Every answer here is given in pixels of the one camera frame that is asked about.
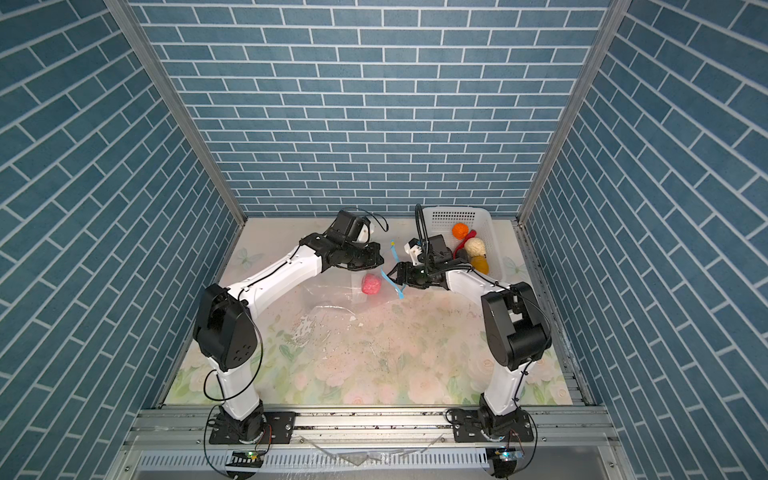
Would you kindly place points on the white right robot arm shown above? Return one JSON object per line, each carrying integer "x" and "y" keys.
{"x": 518, "y": 333}

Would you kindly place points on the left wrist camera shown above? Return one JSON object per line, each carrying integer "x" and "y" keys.
{"x": 349, "y": 227}

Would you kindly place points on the pink round food ball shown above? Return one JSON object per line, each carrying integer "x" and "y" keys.
{"x": 371, "y": 284}

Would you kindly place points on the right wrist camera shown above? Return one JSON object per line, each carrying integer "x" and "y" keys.
{"x": 415, "y": 252}

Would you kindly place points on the cream white food ball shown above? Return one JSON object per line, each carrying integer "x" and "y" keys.
{"x": 475, "y": 247}

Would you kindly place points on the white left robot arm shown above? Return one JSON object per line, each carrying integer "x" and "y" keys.
{"x": 226, "y": 330}

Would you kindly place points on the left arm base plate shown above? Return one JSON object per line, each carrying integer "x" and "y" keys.
{"x": 259, "y": 427}

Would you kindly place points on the long black food piece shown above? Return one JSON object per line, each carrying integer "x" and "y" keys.
{"x": 463, "y": 256}

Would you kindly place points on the red chili pepper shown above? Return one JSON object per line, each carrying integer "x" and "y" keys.
{"x": 469, "y": 235}

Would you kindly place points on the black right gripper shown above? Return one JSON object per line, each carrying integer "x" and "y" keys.
{"x": 403, "y": 277}

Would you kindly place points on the aluminium mounting rail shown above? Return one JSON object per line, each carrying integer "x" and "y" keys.
{"x": 571, "y": 442}

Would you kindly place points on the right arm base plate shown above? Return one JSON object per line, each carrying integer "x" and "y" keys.
{"x": 480, "y": 425}

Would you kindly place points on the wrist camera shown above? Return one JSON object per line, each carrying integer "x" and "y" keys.
{"x": 349, "y": 227}
{"x": 415, "y": 252}

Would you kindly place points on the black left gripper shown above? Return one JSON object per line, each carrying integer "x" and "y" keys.
{"x": 372, "y": 261}

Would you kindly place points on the clear zip top bag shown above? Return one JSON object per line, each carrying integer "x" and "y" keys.
{"x": 304, "y": 283}

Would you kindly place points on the yellow food ball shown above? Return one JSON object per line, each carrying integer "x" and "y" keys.
{"x": 480, "y": 264}

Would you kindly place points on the white plastic perforated basket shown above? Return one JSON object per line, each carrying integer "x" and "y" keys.
{"x": 441, "y": 220}

